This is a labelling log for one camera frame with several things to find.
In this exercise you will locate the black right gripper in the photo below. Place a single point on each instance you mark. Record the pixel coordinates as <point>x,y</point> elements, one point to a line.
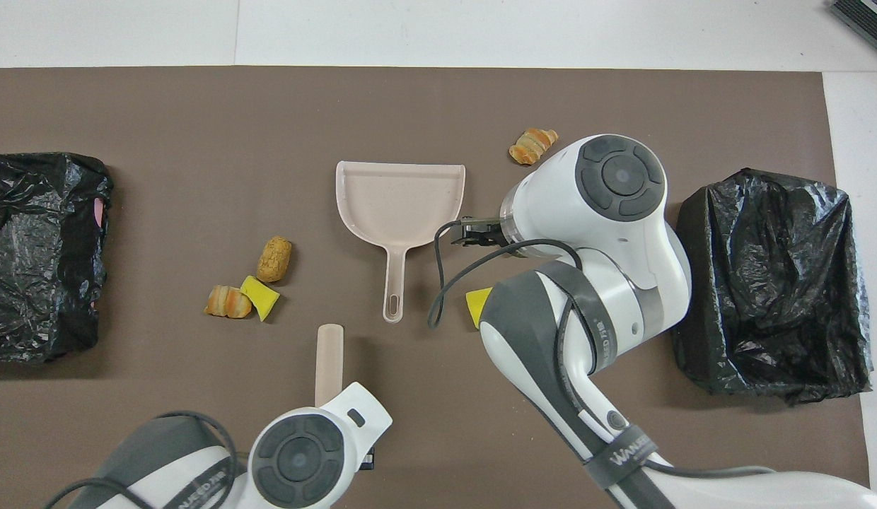
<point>489,233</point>

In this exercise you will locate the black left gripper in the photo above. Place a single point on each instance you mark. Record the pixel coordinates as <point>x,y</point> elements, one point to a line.
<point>370,458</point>

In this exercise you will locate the beige plastic dustpan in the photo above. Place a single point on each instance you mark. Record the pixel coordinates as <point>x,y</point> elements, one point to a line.
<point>399,205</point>

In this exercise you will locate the yellow sponge block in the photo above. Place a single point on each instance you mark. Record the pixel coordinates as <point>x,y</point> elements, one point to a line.
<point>479,305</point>

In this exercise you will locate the beige brush black bristles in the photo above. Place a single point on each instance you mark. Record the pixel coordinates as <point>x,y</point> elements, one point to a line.
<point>329,364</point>

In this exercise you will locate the yellow sponge wedge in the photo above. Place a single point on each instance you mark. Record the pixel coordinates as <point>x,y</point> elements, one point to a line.
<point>260,297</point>

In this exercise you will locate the brown bread roll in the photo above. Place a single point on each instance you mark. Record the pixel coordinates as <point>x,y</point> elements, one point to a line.
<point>274,259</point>

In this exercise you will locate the pale striped croissant piece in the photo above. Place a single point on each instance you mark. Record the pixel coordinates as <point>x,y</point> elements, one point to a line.
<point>226,302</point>

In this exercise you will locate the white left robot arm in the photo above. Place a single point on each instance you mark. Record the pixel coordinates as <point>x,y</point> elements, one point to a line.
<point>297,459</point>

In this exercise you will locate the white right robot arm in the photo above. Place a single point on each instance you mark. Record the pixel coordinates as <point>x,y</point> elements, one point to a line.
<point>608,233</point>

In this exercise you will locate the black bag lined open bin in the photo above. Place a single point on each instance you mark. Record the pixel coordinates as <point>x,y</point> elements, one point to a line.
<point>771,283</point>

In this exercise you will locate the orange striped croissant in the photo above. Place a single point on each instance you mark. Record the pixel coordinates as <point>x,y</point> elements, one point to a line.
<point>532,145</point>

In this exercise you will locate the brown table mat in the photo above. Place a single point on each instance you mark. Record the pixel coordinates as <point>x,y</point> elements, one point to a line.
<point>198,141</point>

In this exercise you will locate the black bag covered box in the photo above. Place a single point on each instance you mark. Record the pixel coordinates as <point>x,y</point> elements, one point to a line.
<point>35,261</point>

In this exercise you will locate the dark ribbed panel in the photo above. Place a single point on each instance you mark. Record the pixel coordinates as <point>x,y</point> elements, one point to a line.
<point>866,20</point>

